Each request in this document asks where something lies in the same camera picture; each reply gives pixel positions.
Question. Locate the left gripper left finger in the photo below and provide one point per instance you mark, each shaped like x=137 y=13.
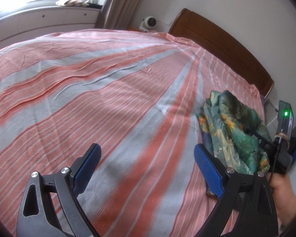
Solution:
x=37 y=215

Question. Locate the pink striped bed sheet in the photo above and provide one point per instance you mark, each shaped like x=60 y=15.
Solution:
x=137 y=95

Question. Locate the beige curtain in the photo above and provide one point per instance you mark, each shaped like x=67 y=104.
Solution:
x=116 y=14

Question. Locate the green landscape print jacket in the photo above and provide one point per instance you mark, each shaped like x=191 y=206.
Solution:
x=225 y=123

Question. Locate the white window bench cabinet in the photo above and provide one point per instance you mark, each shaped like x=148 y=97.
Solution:
x=41 y=18

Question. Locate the striped cushion on bench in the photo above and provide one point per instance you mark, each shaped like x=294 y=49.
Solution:
x=71 y=3

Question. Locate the person right hand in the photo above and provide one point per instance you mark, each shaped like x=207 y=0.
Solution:
x=284 y=197

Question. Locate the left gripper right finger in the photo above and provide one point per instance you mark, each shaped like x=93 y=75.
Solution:
x=250 y=193

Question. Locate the brown wooden headboard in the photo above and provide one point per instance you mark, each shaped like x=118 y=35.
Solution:
x=221 y=44

